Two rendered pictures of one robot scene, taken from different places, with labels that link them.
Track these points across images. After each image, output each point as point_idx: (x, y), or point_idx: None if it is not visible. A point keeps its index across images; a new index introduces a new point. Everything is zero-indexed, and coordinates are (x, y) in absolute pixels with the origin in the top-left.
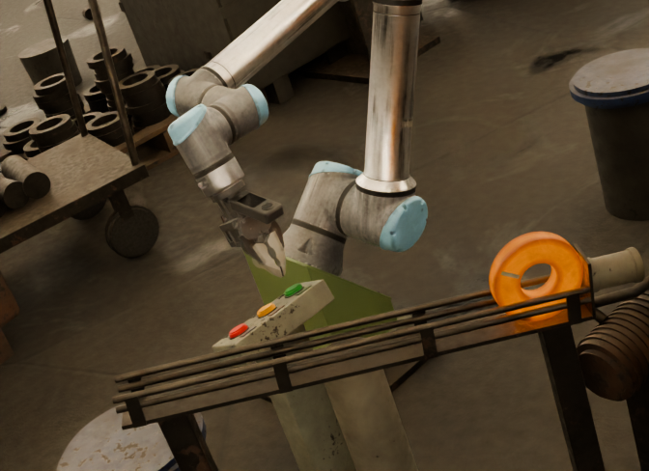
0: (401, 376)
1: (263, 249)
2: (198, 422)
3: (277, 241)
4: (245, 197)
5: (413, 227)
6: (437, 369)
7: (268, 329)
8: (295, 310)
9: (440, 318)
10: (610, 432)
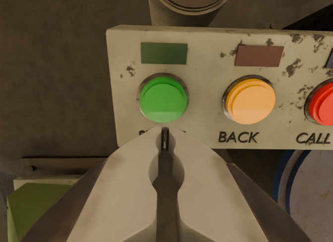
0: (64, 157)
1: (202, 200)
2: (299, 152)
3: (105, 191)
4: None
5: None
6: (44, 144)
7: (304, 32)
8: (221, 30)
9: (1, 179)
10: None
